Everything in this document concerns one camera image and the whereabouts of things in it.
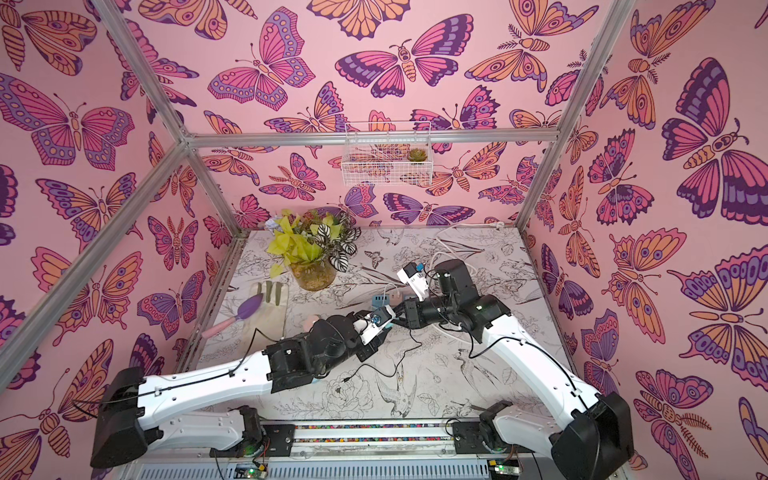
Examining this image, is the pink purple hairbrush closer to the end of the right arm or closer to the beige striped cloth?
the beige striped cloth

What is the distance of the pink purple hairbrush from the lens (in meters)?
0.95

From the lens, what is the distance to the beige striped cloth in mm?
943


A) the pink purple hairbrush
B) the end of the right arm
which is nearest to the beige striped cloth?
the pink purple hairbrush
